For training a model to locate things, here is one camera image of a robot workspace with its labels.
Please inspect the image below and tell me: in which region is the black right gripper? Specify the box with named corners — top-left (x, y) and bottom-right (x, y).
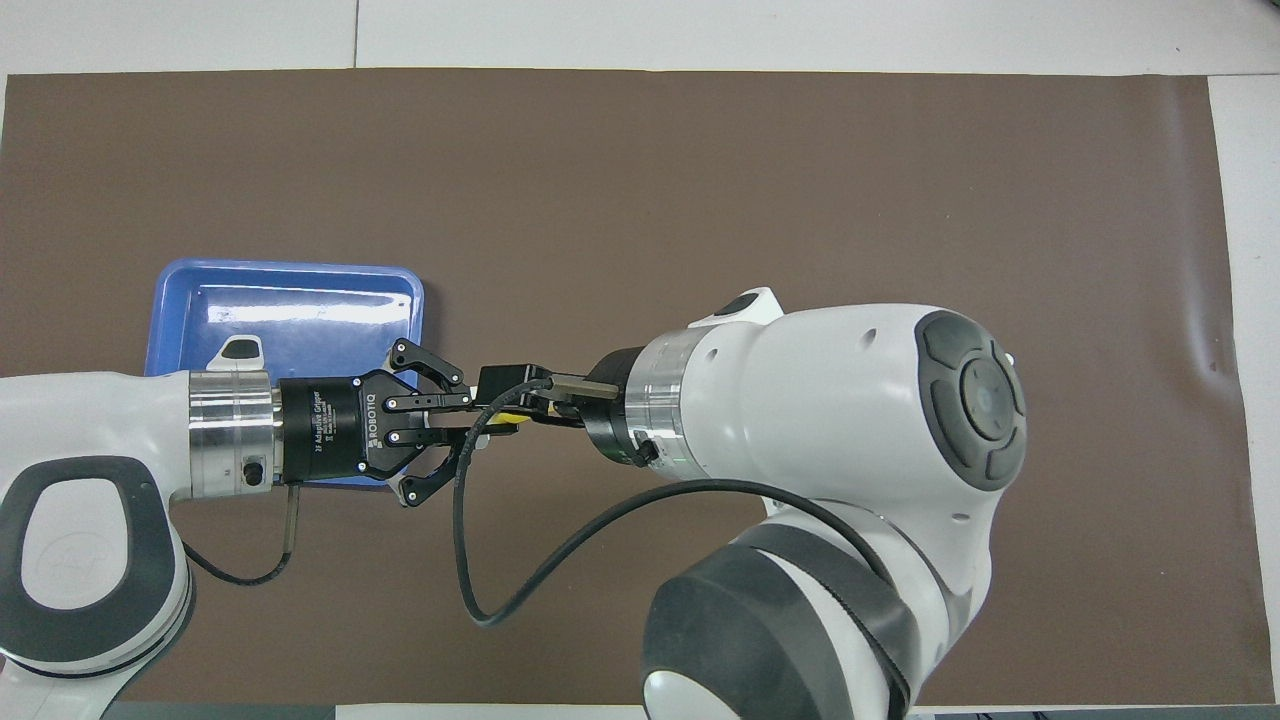
top-left (476, 345), bottom-right (653, 469)

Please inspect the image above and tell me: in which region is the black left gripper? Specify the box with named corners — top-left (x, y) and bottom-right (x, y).
top-left (278, 337), bottom-right (522, 509)

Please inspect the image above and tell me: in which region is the blue plastic tray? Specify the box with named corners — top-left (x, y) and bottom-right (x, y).
top-left (145, 258), bottom-right (425, 488)

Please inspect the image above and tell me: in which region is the brown table mat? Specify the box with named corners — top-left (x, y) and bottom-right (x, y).
top-left (0, 68), bottom-right (1276, 706)

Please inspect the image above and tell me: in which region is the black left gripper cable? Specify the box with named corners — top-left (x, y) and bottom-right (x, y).
top-left (180, 485), bottom-right (301, 587)

